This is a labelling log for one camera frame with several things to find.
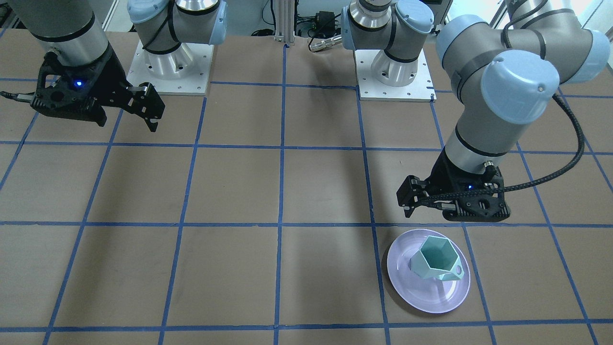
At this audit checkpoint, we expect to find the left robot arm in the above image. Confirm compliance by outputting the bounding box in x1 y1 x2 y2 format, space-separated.
396 0 611 221

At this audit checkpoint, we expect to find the silver cylinder connector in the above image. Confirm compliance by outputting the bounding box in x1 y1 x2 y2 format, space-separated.
308 35 343 52

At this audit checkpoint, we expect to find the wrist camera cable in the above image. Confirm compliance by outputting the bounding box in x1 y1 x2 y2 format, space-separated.
421 0 586 204

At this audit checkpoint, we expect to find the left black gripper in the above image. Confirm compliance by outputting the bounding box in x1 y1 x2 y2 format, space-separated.
396 152 511 221

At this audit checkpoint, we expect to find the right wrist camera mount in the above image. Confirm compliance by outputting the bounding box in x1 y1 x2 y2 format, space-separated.
1 73 107 127

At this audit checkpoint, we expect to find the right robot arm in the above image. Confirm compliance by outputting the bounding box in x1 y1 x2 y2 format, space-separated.
1 0 227 132

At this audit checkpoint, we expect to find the lilac plate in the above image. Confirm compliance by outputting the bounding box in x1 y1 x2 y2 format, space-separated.
386 229 471 314

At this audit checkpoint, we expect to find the aluminium frame post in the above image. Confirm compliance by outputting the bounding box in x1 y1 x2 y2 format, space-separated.
271 0 296 46

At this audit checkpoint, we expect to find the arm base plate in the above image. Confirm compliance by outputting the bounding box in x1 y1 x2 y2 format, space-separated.
354 50 436 102
127 42 216 96

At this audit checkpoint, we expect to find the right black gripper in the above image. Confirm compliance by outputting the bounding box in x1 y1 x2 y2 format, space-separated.
39 45 166 133

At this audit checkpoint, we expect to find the light blue faceted cup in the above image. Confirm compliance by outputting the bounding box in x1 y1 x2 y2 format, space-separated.
409 235 465 281

